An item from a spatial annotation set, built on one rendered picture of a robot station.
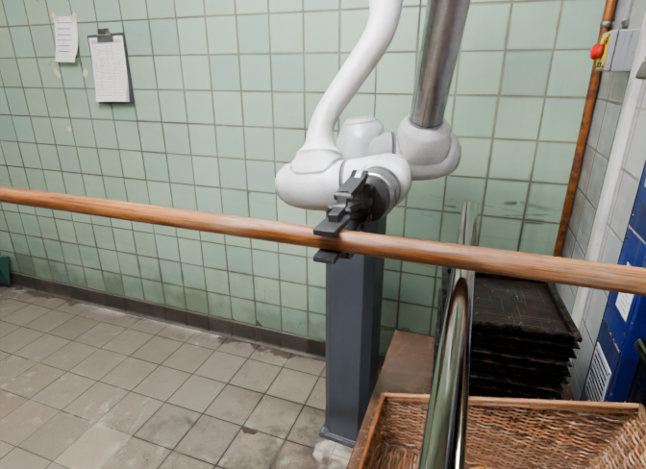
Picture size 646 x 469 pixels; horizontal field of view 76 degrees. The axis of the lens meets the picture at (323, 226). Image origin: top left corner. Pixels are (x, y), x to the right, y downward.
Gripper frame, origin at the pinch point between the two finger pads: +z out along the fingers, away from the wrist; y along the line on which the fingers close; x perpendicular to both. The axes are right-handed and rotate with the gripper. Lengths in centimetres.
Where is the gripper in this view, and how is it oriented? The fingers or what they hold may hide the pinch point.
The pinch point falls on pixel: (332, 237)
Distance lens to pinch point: 56.7
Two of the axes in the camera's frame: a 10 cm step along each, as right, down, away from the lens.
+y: 0.0, 9.4, 3.5
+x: -9.4, -1.2, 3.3
